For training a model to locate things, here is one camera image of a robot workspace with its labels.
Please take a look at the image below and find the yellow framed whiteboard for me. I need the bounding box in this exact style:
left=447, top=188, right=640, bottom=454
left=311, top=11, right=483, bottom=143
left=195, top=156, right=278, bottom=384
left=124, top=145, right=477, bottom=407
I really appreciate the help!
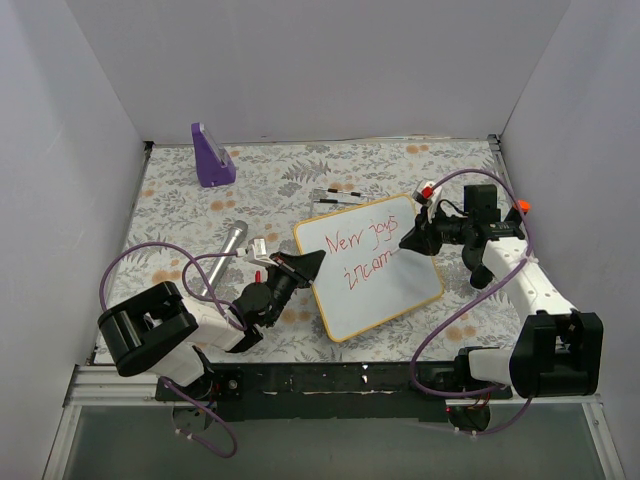
left=293, top=194, right=444, bottom=343

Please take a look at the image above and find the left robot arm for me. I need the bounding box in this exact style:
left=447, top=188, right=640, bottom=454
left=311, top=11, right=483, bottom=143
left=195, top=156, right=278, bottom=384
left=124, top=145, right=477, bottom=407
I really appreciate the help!
left=97, top=247, right=326, bottom=400

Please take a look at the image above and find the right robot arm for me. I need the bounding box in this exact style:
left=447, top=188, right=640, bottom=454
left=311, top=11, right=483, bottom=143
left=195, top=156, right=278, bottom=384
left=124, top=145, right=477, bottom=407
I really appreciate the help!
left=399, top=182, right=604, bottom=398

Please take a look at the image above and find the silver microphone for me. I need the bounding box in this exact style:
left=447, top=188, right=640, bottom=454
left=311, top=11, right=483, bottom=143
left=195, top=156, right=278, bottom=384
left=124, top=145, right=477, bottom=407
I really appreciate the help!
left=207, top=220, right=248, bottom=288

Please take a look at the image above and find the purple wedge stand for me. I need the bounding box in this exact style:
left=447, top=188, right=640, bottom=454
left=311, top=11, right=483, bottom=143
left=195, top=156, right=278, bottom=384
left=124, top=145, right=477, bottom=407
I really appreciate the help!
left=191, top=122, right=236, bottom=188

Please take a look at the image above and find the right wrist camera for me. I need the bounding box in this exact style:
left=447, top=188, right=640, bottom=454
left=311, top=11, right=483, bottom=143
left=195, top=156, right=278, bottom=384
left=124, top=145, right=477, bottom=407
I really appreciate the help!
left=411, top=180, right=442, bottom=220

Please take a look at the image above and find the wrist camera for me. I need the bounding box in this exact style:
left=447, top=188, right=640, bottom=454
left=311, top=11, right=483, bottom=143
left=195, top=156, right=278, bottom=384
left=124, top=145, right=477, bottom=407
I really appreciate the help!
left=236, top=237, right=272, bottom=267
left=411, top=180, right=442, bottom=220

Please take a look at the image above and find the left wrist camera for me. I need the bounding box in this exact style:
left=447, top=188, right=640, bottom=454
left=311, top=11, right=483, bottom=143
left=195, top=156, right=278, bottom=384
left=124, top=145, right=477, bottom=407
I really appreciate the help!
left=236, top=237, right=272, bottom=267

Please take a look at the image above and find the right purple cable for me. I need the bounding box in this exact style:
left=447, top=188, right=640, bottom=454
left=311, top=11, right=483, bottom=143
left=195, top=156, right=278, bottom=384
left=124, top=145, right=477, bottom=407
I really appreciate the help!
left=408, top=168, right=535, bottom=436

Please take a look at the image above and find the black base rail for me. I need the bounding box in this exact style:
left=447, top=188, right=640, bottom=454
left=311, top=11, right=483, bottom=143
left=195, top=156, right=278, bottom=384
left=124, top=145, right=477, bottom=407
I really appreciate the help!
left=154, top=362, right=514, bottom=426

